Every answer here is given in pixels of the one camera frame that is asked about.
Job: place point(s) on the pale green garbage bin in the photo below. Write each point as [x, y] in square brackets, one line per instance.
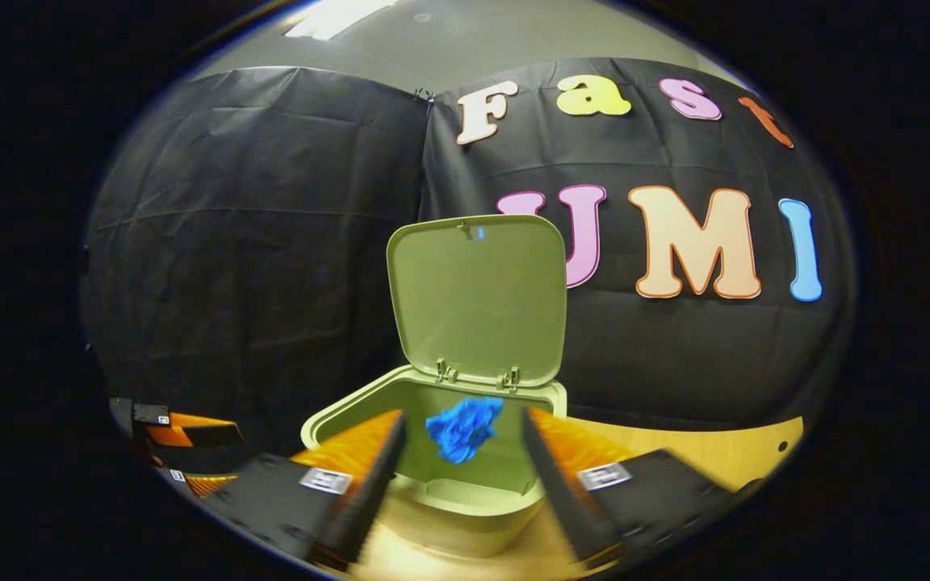
[477, 290]

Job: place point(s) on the black backdrop cloth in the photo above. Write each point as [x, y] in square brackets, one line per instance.
[271, 242]

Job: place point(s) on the small black cloth clip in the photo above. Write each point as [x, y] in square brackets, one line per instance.
[423, 95]

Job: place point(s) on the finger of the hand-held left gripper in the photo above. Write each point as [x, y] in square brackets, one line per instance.
[190, 432]
[207, 484]

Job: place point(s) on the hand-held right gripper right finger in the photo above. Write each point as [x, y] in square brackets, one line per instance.
[554, 484]

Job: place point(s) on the blue paper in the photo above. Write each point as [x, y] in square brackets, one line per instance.
[461, 432]

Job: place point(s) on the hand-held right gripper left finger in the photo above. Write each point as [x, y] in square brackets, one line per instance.
[372, 484]

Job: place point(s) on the ceiling light panel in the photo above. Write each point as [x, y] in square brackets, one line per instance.
[336, 16]

